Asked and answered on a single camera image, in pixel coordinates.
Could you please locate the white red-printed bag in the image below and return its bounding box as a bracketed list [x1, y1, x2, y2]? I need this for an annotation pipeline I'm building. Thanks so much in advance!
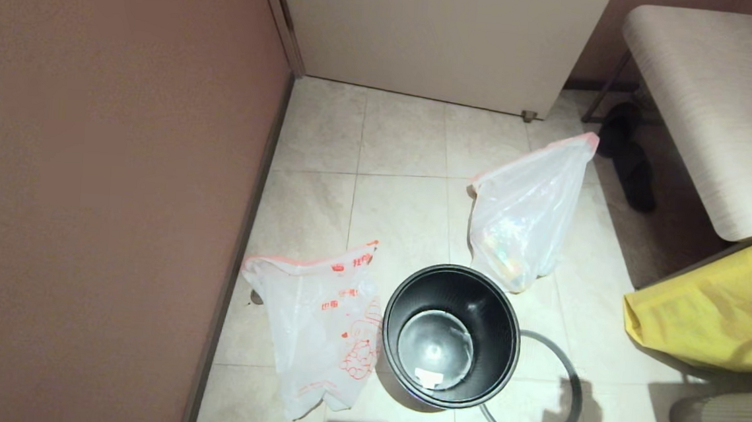
[231, 231, 388, 422]

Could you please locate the white trash bag with rubbish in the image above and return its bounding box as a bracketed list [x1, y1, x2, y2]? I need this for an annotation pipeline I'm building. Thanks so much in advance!
[460, 124, 600, 299]

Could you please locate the grey bin rim ring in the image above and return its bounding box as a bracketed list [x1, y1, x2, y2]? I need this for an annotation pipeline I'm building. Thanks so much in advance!
[479, 328, 588, 422]

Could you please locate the black round trash bin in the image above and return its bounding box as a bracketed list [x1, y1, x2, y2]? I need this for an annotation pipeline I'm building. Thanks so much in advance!
[376, 260, 526, 415]

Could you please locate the yellow fabric bag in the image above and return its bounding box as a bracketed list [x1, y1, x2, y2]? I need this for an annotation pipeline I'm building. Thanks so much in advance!
[618, 229, 752, 374]

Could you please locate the dark baseboard strip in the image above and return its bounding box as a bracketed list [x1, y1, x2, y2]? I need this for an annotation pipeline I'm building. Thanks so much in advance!
[180, 67, 298, 422]

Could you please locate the white door panel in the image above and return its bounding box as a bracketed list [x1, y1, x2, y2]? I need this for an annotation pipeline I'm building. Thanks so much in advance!
[248, 0, 614, 125]

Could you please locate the black slipper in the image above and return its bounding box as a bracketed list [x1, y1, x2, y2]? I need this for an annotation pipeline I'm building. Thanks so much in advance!
[609, 140, 662, 215]
[596, 100, 644, 160]

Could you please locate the beige wood-grain bench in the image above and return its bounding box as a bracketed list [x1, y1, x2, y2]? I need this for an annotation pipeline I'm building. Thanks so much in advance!
[573, 1, 752, 243]

